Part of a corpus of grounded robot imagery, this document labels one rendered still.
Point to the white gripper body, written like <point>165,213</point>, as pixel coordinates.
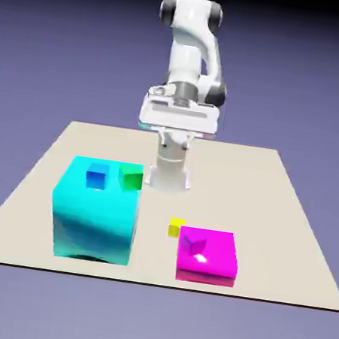
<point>179,119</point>

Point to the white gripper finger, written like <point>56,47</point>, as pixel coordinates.
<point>162,139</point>
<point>187,143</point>

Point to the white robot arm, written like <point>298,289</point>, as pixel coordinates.
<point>189,26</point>

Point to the small green cube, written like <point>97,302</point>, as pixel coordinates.
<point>131,179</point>

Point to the small blue cube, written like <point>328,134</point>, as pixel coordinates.
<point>96,177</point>

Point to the small yellow cube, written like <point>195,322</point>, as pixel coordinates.
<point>174,228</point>

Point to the small purple cube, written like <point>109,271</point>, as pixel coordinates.
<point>193,243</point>

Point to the large cyan box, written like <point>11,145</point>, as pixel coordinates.
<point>96,217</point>

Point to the large magenta box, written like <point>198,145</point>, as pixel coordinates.
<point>208,263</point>

